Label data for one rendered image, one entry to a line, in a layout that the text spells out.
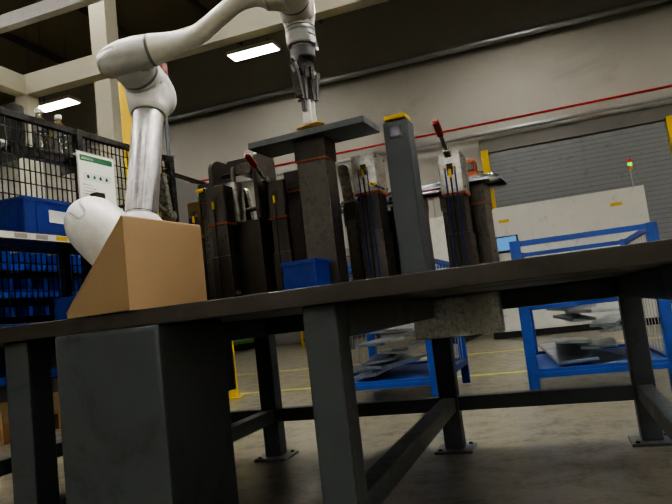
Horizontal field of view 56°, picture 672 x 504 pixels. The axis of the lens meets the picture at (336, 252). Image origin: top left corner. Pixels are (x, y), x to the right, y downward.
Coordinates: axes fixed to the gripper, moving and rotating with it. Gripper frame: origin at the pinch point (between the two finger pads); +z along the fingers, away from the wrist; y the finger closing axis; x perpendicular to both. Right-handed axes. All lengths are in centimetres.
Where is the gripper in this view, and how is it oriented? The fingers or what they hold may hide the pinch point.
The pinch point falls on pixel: (309, 112)
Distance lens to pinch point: 191.8
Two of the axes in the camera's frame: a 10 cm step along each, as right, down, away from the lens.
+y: 5.6, 0.2, 8.3
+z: 1.1, 9.9, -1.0
